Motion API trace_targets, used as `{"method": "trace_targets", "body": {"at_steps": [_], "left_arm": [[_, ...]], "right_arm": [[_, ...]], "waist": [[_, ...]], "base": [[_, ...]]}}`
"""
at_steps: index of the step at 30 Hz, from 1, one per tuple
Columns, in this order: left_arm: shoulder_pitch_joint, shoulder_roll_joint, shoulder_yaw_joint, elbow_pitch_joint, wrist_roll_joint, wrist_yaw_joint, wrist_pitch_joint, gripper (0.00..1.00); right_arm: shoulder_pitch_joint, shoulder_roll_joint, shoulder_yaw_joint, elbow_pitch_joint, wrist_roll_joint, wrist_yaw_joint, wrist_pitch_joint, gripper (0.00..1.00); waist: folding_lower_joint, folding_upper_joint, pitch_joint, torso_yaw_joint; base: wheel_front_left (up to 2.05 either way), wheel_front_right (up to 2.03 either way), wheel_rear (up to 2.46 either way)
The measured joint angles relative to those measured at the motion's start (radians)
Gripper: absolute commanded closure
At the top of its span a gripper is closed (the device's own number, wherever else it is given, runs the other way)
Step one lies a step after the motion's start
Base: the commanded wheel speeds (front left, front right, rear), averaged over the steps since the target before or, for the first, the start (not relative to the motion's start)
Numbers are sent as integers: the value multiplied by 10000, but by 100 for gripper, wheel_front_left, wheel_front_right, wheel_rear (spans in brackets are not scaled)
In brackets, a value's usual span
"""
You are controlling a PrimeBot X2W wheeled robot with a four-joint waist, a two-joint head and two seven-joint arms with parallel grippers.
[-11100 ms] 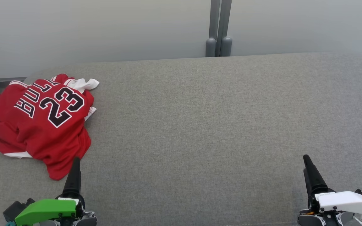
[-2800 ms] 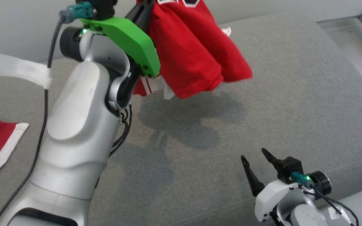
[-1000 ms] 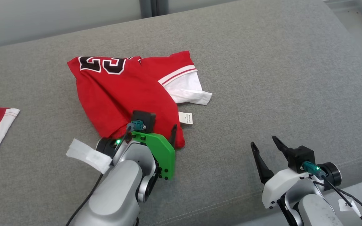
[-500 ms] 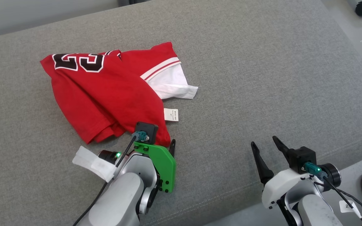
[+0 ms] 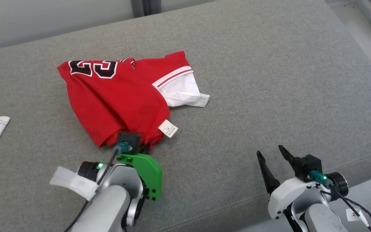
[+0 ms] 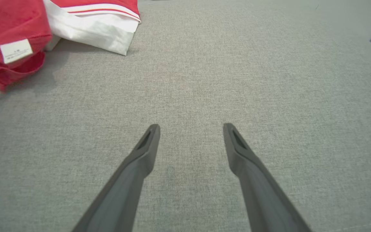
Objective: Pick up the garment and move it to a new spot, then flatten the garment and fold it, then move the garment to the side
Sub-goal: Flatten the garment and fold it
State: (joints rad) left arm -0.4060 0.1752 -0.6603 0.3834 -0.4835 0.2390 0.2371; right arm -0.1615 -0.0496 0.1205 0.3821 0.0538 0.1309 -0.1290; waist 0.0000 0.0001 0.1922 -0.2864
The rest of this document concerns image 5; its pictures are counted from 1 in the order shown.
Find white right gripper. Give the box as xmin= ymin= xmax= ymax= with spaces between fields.
xmin=257 ymin=145 xmax=321 ymax=219

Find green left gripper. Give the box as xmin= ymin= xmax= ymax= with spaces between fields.
xmin=116 ymin=153 xmax=163 ymax=201

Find red basketball jersey white sleeves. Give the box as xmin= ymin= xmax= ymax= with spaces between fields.
xmin=57 ymin=51 xmax=210 ymax=151

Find white tape label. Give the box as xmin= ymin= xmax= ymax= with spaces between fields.
xmin=50 ymin=166 xmax=98 ymax=201

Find small white cable tag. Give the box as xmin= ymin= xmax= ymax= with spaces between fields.
xmin=346 ymin=208 xmax=366 ymax=223

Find dark grey double post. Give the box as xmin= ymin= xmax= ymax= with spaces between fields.
xmin=131 ymin=0 xmax=162 ymax=18

